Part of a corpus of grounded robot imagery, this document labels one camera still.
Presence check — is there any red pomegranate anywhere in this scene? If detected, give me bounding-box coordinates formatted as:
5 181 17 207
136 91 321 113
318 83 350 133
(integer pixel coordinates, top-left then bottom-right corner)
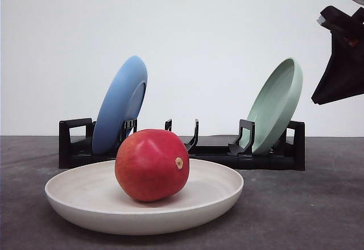
115 129 190 201

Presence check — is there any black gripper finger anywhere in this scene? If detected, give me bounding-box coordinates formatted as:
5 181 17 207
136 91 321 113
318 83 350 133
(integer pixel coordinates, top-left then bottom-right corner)
311 6 364 105

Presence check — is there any blue plate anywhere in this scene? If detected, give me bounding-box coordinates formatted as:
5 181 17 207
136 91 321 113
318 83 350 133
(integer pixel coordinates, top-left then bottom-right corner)
92 56 148 155

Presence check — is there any white plate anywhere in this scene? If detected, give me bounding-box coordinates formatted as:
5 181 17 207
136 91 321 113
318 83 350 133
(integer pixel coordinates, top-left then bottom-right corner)
45 160 244 235

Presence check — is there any green plate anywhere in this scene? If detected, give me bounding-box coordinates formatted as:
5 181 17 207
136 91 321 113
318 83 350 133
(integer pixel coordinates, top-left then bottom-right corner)
240 59 303 155

